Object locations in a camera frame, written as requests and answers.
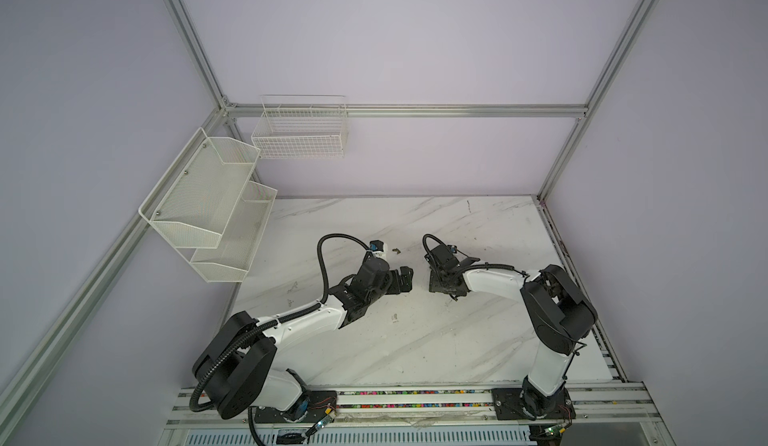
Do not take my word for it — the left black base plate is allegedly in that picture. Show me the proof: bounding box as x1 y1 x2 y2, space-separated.
251 390 338 424

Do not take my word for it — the aluminium frame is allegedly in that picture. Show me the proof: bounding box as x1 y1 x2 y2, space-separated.
1 0 660 431

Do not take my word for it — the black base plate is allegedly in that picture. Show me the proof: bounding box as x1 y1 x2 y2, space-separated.
491 386 576 421
251 390 338 424

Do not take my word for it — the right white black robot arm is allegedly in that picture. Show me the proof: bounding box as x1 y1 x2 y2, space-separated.
425 245 598 419

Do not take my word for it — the white wire basket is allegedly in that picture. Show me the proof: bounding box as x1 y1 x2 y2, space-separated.
251 95 348 160

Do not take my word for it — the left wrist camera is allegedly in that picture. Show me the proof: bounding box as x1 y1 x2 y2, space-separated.
369 240 386 255

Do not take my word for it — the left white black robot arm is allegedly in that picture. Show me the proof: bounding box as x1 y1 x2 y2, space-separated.
188 266 414 422

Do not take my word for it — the upper white mesh shelf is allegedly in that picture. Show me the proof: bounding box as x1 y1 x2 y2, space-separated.
138 129 260 249

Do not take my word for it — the white mesh shelf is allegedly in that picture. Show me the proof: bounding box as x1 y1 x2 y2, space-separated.
138 129 260 249
191 181 278 283

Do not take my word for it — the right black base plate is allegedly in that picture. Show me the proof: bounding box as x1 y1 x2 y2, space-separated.
491 386 576 421

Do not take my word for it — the aluminium mounting rail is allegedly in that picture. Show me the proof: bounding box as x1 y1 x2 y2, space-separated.
161 381 667 432

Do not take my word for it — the left black corrugated cable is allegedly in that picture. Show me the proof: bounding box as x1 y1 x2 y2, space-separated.
317 233 373 303

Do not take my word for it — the lower white mesh shelf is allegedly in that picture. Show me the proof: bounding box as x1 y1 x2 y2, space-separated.
191 181 278 283

